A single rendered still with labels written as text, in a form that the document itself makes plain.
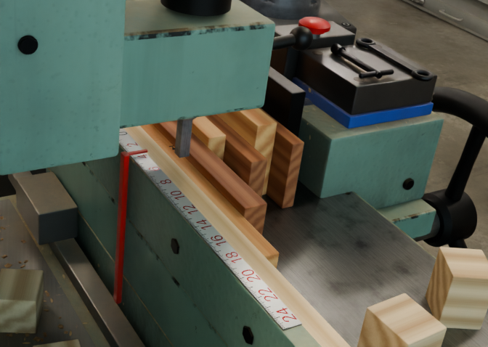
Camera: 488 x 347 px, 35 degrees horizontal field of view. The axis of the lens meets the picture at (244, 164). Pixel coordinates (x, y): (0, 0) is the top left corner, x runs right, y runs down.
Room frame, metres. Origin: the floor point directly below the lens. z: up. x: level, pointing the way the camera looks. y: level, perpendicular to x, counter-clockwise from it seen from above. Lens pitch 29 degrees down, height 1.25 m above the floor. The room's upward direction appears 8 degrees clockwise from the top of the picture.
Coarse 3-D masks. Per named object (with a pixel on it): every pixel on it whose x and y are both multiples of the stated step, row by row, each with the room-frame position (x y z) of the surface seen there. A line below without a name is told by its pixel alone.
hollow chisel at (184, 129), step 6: (180, 120) 0.54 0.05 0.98; (180, 126) 0.54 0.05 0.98; (186, 126) 0.54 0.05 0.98; (180, 132) 0.54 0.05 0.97; (186, 132) 0.54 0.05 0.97; (180, 138) 0.54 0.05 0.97; (186, 138) 0.54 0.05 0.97; (180, 144) 0.54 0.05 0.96; (186, 144) 0.54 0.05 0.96; (180, 150) 0.54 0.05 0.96; (186, 150) 0.54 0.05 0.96; (180, 156) 0.54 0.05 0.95; (186, 156) 0.54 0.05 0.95
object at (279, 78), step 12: (276, 72) 0.63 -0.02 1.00; (276, 84) 0.61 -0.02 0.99; (288, 84) 0.61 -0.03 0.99; (276, 96) 0.61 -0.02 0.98; (288, 96) 0.59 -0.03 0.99; (300, 96) 0.60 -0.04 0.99; (264, 108) 0.62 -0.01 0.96; (276, 108) 0.61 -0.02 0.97; (288, 108) 0.59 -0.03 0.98; (300, 108) 0.60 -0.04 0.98; (276, 120) 0.60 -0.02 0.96; (288, 120) 0.59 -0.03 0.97; (300, 120) 0.60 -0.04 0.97
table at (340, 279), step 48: (96, 192) 0.57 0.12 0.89; (144, 240) 0.49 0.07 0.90; (288, 240) 0.52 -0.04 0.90; (336, 240) 0.52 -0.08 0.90; (384, 240) 0.53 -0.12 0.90; (144, 288) 0.48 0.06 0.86; (336, 288) 0.46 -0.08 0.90; (384, 288) 0.47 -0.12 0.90; (192, 336) 0.42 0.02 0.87; (480, 336) 0.43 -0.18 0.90
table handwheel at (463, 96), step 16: (448, 96) 0.75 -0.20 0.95; (464, 96) 0.74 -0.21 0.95; (448, 112) 0.75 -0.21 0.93; (464, 112) 0.73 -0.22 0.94; (480, 112) 0.72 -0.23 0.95; (480, 128) 0.71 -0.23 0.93; (480, 144) 0.72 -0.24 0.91; (464, 160) 0.72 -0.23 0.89; (464, 176) 0.72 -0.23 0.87; (432, 192) 0.74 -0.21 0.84; (448, 192) 0.73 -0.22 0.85; (464, 192) 0.74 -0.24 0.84; (448, 208) 0.71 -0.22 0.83; (464, 208) 0.72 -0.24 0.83; (448, 224) 0.70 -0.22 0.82; (464, 224) 0.71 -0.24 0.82; (416, 240) 0.69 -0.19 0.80; (432, 240) 0.71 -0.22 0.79; (448, 240) 0.70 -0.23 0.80; (464, 240) 0.72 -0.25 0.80
